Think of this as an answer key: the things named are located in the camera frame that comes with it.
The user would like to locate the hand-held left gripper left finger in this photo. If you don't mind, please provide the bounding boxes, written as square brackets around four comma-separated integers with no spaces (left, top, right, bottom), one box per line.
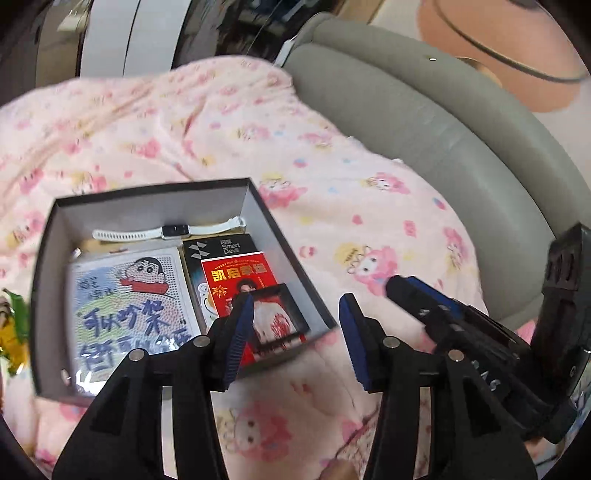
[52,292,256,480]

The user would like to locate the white smart watch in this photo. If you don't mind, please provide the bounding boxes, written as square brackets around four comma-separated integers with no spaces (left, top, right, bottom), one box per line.
[92,216,247,242]

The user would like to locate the white curved panel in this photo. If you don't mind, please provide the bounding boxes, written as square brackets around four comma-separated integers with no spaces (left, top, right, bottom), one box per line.
[81,0,192,77]

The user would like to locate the small black framed card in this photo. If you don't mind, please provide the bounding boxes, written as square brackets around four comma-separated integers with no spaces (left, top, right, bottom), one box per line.
[242,283,311,356]

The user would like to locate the dark bedside clutter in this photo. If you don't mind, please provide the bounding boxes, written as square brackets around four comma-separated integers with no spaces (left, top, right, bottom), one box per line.
[0,0,384,88]

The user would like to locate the black phone accessory packet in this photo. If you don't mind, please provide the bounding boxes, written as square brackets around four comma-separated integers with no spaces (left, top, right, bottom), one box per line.
[182,233,264,324]

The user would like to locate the grey padded headboard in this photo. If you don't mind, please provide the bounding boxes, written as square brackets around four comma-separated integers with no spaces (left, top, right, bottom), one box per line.
[281,13,591,324]

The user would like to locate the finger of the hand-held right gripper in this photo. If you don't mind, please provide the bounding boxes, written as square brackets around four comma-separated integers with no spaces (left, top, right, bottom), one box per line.
[406,276,532,384]
[387,276,568,444]

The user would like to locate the yellow green toy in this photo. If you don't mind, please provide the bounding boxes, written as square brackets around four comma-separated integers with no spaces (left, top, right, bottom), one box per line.
[0,288,31,374]

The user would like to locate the red portrait card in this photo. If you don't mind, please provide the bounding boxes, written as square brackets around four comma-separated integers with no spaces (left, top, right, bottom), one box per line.
[201,251,308,370]

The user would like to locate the cartoon wall mural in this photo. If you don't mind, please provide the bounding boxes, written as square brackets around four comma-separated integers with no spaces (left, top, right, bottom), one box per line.
[369,0,591,114]

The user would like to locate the cartoon boy bead packet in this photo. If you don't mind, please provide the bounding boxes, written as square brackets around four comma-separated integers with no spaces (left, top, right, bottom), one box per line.
[69,247,204,386]

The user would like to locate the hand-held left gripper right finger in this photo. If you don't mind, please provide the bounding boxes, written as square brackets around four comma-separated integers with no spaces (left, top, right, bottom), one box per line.
[338,293,539,480]

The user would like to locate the black grey cardboard box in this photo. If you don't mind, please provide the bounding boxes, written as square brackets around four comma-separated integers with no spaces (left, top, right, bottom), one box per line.
[30,178,339,407]

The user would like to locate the pink cartoon printed blanket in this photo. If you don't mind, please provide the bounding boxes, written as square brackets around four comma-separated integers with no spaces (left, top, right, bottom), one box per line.
[0,60,532,480]

